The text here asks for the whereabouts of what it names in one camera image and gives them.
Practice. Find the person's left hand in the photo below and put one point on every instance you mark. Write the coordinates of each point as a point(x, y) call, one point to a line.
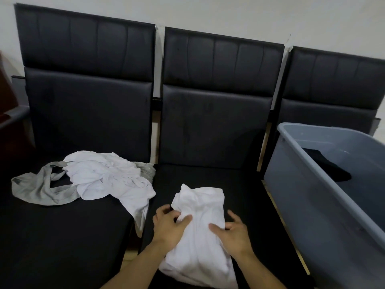
point(168, 231)

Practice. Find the person's left thumb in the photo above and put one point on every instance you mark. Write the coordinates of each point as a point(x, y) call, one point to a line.
point(184, 221)

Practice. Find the grey garment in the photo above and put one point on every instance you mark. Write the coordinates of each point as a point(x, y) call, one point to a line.
point(36, 185)

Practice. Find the grey plastic bin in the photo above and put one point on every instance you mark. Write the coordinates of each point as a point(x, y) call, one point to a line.
point(315, 213)

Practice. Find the white garment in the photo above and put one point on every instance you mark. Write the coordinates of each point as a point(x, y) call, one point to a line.
point(200, 237)
point(105, 177)

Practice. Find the black garment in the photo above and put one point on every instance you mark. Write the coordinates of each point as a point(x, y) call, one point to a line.
point(329, 168)

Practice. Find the person's right hand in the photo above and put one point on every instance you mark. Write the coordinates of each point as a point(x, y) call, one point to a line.
point(237, 240)

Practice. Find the person's right forearm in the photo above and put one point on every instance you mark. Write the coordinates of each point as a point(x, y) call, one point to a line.
point(260, 272)

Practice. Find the black padded chair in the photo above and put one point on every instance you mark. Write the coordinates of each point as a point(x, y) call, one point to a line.
point(327, 87)
point(87, 111)
point(216, 126)

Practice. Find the person's right thumb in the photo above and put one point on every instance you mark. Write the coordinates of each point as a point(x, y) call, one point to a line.
point(217, 229)

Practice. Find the dark red furniture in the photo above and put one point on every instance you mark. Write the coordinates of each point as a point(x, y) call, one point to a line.
point(10, 138)

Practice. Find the person's left forearm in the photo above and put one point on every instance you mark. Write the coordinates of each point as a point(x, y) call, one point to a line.
point(135, 267)

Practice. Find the crumpled white garment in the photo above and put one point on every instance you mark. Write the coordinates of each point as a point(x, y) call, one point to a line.
point(105, 177)

